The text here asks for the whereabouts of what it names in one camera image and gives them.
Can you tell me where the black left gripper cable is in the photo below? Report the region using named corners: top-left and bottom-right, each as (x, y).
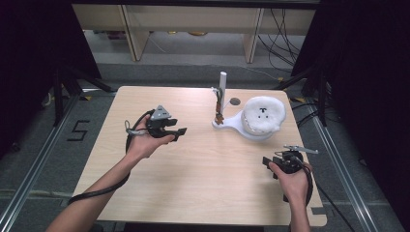
top-left (67, 108), bottom-right (157, 206)

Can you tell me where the white plush pouch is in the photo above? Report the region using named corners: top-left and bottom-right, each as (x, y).
top-left (242, 95), bottom-right (287, 133)

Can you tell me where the person's left hand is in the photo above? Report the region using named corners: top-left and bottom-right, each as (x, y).
top-left (126, 115), bottom-right (177, 161)

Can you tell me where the aluminium floor rail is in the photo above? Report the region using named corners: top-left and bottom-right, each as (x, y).
top-left (308, 109), bottom-right (379, 232)
top-left (0, 94), bottom-right (80, 232)

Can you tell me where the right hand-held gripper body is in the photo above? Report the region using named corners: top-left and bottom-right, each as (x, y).
top-left (272, 144), bottom-right (320, 176)

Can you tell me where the bundle of black cables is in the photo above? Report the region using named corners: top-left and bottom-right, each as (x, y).
top-left (256, 8), bottom-right (308, 72)

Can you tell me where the black floor cable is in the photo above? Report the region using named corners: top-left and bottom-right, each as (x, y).
top-left (315, 182), bottom-right (357, 232)

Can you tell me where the light wooden furniture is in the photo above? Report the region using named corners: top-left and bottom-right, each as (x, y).
top-left (71, 3), bottom-right (317, 64)

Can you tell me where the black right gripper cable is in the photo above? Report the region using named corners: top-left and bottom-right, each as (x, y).
top-left (282, 158), bottom-right (315, 208)

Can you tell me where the white hanger stand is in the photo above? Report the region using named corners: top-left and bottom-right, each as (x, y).
top-left (211, 71), bottom-right (278, 142)

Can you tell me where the person's right hand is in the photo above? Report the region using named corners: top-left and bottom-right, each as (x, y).
top-left (268, 159), bottom-right (314, 208)

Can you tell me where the dark curtain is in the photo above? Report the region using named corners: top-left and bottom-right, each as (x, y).
top-left (0, 0), bottom-right (102, 156)
top-left (291, 0), bottom-right (410, 223)

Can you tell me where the black tripod stand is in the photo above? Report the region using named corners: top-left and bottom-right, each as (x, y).
top-left (51, 64), bottom-right (118, 128)
top-left (273, 64), bottom-right (331, 128)

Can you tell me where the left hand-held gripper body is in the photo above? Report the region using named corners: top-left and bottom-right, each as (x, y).
top-left (144, 104), bottom-right (179, 140)

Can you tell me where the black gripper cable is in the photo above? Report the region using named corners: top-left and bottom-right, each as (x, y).
top-left (67, 108), bottom-right (157, 206)
top-left (282, 158), bottom-right (315, 208)

